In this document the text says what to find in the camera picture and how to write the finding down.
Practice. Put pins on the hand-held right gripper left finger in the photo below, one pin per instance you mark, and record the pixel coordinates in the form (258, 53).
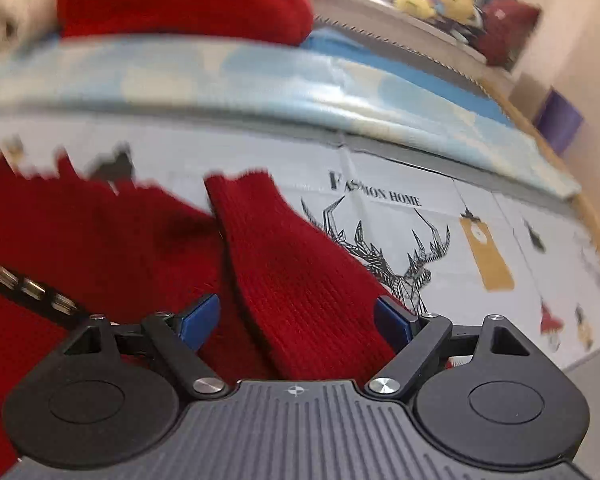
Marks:
(200, 320)

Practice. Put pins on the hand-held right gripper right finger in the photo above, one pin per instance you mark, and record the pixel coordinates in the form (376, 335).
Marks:
(392, 320)

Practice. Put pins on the dark red knit sweater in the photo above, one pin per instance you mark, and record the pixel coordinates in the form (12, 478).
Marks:
(130, 240)

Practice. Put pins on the deer print bed sheet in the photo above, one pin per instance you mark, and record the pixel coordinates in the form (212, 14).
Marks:
(530, 285)

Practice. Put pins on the light blue folded sheet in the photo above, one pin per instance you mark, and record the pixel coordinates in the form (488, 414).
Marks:
(180, 80)

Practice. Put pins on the bright blue sheet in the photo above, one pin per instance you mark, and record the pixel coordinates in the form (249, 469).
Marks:
(380, 60)

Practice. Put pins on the grey box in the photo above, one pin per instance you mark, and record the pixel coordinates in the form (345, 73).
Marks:
(527, 95)

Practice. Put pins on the dark red cushion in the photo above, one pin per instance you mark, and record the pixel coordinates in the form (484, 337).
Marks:
(507, 30)

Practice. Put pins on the pale yellow plush toy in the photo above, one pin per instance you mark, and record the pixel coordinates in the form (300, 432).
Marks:
(415, 2)

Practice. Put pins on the red folded blanket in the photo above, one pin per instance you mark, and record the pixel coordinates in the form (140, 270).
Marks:
(180, 0)

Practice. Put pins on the yellow round-face plush toy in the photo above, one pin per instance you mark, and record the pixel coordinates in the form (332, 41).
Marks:
(455, 4)

